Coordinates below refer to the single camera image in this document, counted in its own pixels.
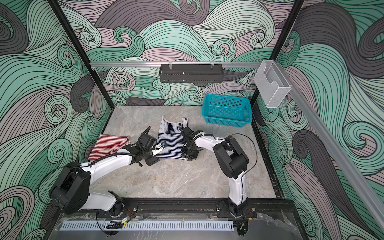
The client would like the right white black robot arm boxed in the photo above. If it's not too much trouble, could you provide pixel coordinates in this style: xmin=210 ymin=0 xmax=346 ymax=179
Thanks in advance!
xmin=180 ymin=127 xmax=249 ymax=207

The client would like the back aluminium rail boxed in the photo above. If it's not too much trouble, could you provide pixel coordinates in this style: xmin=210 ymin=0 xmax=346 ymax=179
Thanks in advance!
xmin=90 ymin=61 xmax=261 ymax=69

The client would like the white slotted cable duct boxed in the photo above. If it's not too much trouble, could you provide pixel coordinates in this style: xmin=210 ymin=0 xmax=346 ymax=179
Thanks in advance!
xmin=59 ymin=220 xmax=235 ymax=232

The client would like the aluminium rail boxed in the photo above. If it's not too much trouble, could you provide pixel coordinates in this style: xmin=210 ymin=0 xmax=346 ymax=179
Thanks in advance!
xmin=90 ymin=61 xmax=261 ymax=69
xmin=275 ymin=62 xmax=384 ymax=230

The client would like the black perforated wall tray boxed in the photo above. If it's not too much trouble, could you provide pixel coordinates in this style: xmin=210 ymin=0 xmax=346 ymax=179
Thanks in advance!
xmin=159 ymin=64 xmax=224 ymax=86

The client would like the right aluminium rail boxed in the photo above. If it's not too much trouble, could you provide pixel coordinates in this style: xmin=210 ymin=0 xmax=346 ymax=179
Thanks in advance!
xmin=275 ymin=62 xmax=384 ymax=230

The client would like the red white striped tank top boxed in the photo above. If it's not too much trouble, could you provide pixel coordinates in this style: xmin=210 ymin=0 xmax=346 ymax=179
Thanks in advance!
xmin=88 ymin=135 xmax=130 ymax=162

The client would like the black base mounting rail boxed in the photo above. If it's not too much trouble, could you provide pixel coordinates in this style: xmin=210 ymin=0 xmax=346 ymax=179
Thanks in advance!
xmin=56 ymin=197 xmax=298 ymax=218

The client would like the black frame post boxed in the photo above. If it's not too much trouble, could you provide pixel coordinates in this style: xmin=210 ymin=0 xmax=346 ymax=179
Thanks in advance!
xmin=47 ymin=0 xmax=115 ymax=111
xmin=251 ymin=0 xmax=305 ymax=109

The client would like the teal plastic basket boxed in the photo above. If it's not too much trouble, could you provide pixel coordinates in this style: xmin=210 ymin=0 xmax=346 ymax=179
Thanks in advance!
xmin=202 ymin=94 xmax=252 ymax=128

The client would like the left black frame post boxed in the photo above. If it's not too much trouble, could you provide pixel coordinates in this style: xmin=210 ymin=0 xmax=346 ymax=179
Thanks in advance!
xmin=47 ymin=0 xmax=115 ymax=111

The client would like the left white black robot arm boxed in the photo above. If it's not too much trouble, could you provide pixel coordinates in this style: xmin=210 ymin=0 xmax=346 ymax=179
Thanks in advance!
xmin=49 ymin=144 xmax=164 ymax=218

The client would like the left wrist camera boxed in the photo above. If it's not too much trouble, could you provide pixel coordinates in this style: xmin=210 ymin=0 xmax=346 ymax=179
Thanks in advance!
xmin=152 ymin=142 xmax=168 ymax=156

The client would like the navy white striped tank top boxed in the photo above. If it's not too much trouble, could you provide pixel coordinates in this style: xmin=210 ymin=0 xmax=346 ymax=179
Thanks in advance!
xmin=157 ymin=116 xmax=189 ymax=160

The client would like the clear plastic wall bin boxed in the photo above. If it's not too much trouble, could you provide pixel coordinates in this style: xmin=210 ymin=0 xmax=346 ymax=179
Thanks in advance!
xmin=254 ymin=60 xmax=292 ymax=109

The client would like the right black frame post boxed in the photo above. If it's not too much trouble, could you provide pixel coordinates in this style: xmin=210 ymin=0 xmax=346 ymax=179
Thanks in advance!
xmin=251 ymin=0 xmax=305 ymax=109

